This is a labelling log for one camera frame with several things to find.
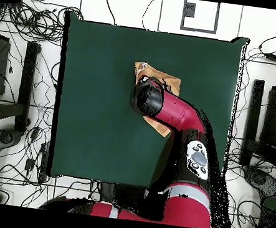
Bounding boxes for tan terry towel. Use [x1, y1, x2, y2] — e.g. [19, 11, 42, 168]
[125, 60, 184, 139]

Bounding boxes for dark green table cloth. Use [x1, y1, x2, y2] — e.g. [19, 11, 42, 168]
[44, 10, 251, 201]

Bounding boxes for black metal stand base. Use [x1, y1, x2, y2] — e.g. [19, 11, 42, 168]
[0, 37, 42, 134]
[238, 78, 276, 171]

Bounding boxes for small black power adapter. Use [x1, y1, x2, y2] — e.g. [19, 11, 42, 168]
[29, 126, 41, 143]
[24, 158, 36, 173]

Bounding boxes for long black power strip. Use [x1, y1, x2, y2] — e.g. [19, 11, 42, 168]
[36, 141, 52, 184]

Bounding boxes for grey square floor frame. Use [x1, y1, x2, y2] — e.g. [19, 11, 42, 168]
[179, 0, 222, 35]

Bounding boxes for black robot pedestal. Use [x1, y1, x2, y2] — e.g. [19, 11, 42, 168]
[94, 180, 169, 222]

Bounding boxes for tangled black cables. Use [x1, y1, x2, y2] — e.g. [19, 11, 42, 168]
[0, 0, 87, 49]

